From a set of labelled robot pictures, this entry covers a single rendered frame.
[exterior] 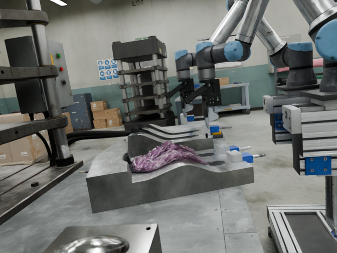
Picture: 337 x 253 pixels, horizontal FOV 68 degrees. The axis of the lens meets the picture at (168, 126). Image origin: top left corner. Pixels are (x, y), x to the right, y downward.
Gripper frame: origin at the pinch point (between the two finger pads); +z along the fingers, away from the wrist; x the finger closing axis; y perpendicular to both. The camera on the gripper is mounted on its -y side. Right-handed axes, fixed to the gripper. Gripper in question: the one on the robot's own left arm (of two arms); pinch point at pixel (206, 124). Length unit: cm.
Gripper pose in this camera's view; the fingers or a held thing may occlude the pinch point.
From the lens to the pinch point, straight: 113.7
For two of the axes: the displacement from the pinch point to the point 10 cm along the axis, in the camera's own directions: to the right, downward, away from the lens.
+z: 1.2, 9.8, 1.7
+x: 1.4, -1.9, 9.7
